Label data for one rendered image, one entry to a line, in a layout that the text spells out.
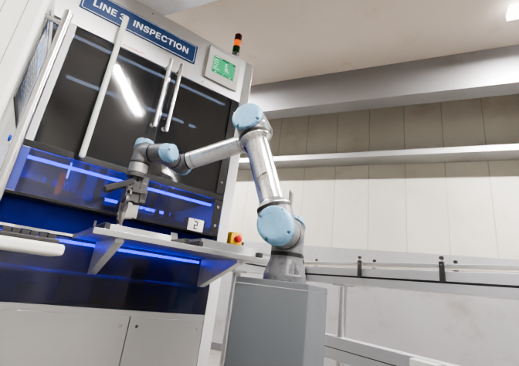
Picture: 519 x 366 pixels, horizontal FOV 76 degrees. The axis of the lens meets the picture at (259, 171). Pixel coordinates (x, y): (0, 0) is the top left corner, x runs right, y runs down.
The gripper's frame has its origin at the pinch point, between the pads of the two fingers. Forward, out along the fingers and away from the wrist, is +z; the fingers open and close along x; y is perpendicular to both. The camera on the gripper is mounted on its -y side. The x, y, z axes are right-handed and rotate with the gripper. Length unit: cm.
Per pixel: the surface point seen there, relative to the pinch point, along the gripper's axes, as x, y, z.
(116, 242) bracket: -13.2, -1.7, 8.7
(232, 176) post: 21, 57, -40
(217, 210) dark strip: 21, 52, -19
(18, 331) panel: 20, -19, 43
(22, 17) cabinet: -34, -46, -45
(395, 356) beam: -32, 133, 40
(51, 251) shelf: -35.6, -21.4, 14.7
